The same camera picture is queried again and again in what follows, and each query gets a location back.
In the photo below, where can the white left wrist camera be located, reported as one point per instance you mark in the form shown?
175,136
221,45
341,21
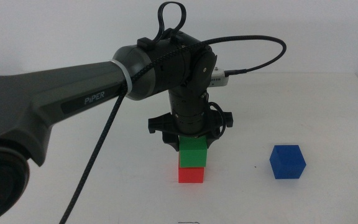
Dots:
220,79

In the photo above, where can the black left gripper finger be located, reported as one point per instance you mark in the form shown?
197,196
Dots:
211,139
172,141

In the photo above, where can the red cube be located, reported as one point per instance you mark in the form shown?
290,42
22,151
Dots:
191,175

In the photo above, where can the green cube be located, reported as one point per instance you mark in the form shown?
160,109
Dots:
193,154

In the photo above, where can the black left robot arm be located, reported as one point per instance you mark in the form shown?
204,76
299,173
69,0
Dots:
26,99

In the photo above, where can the blue cube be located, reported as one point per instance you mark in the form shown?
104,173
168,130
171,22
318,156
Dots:
287,162

